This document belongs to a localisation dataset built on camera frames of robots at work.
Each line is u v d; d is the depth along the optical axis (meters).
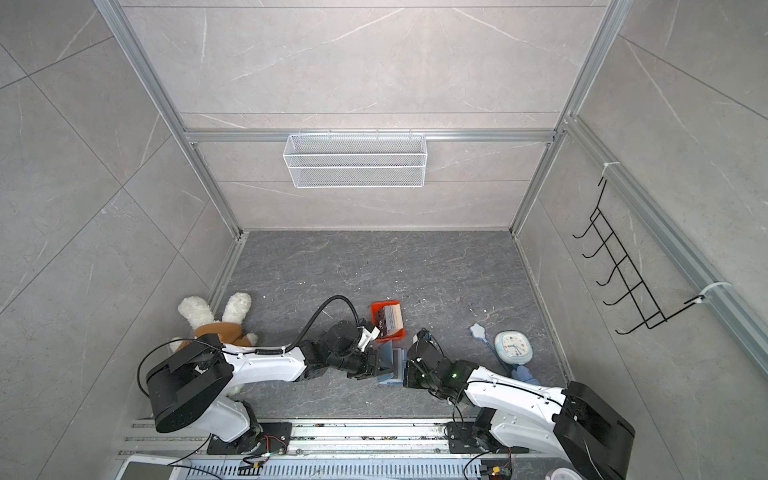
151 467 0.65
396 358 0.84
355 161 1.01
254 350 0.52
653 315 0.58
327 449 0.73
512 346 0.87
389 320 0.90
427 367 0.64
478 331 0.92
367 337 0.78
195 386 0.43
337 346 0.67
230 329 0.86
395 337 0.91
